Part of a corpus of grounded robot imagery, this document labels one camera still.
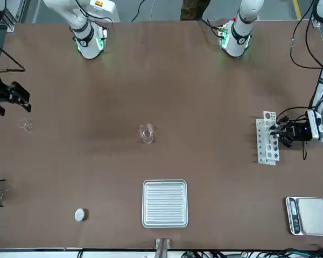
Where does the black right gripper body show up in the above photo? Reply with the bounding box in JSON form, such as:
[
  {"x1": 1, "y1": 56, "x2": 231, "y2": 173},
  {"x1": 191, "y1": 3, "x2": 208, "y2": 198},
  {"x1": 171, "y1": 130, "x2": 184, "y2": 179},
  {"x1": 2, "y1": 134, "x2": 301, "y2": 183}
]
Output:
[{"x1": 0, "y1": 75, "x2": 14, "y2": 104}]

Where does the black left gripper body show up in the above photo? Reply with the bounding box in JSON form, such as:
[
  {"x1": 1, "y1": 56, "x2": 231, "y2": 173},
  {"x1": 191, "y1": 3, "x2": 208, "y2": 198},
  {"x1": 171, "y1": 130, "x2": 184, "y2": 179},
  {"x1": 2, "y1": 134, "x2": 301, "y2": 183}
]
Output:
[{"x1": 285, "y1": 122, "x2": 313, "y2": 142}]

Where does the large clear glass beaker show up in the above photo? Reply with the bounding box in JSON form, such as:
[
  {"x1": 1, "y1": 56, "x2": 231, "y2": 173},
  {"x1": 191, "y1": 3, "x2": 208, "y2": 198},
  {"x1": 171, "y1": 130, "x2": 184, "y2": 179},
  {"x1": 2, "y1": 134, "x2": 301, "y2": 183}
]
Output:
[{"x1": 139, "y1": 123, "x2": 155, "y2": 145}]

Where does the white test tube rack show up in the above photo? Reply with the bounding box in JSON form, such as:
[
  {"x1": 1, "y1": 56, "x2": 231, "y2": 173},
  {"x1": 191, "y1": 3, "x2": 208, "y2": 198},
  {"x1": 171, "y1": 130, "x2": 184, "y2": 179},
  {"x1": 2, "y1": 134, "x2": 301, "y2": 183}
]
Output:
[{"x1": 255, "y1": 110, "x2": 282, "y2": 166}]

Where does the small clear glass beaker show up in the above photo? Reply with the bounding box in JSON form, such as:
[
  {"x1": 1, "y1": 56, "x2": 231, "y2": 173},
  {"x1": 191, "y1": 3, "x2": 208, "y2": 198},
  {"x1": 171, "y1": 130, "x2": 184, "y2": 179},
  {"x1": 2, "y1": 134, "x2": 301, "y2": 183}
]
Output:
[{"x1": 18, "y1": 118, "x2": 34, "y2": 133}]

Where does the grey digital scale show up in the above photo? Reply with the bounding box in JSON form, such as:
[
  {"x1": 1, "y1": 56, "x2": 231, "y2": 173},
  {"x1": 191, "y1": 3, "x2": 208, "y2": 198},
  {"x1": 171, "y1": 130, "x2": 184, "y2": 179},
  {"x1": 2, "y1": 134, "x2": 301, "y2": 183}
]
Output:
[{"x1": 285, "y1": 196, "x2": 323, "y2": 237}]

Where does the small white cup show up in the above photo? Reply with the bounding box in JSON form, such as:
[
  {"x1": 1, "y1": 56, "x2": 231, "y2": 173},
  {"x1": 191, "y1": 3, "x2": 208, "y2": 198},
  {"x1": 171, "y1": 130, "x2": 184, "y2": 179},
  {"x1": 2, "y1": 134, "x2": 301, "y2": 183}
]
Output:
[{"x1": 74, "y1": 208, "x2": 87, "y2": 223}]

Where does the ribbed metal tray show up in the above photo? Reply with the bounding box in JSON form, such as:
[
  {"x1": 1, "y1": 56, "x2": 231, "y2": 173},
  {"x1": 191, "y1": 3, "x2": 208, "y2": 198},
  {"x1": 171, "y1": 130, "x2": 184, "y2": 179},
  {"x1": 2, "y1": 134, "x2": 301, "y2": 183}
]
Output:
[{"x1": 142, "y1": 179, "x2": 189, "y2": 228}]

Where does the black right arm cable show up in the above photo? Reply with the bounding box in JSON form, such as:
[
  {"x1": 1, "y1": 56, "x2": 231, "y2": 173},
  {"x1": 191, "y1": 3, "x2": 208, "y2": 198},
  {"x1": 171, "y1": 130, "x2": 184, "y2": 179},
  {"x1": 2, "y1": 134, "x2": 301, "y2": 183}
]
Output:
[{"x1": 0, "y1": 34, "x2": 26, "y2": 73}]

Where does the aluminium frame post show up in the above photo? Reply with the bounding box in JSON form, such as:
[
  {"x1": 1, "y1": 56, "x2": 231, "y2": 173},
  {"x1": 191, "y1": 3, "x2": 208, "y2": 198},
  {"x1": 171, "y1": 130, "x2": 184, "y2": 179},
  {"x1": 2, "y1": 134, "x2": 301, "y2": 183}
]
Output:
[
  {"x1": 155, "y1": 238, "x2": 171, "y2": 258},
  {"x1": 4, "y1": 0, "x2": 26, "y2": 32}
]

